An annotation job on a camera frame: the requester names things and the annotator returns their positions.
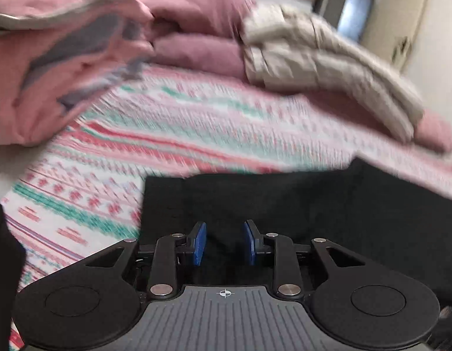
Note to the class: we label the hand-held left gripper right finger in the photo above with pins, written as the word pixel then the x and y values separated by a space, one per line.
pixel 249 243

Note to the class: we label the pink and grey duvet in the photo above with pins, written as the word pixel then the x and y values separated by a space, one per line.
pixel 57 44

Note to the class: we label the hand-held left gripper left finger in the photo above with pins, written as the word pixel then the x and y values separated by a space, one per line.
pixel 199 245

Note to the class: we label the striped blanket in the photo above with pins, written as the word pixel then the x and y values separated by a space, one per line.
pixel 321 69

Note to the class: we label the black pants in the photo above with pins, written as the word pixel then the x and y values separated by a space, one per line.
pixel 302 204

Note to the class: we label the frosted glass window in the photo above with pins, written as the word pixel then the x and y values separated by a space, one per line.
pixel 354 12

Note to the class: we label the folded black cloth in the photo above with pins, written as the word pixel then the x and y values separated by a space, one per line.
pixel 4 263

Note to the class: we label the patterned bed sheet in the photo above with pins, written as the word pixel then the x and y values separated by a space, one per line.
pixel 174 117

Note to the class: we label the cream room door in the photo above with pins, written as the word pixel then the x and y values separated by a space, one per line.
pixel 397 14

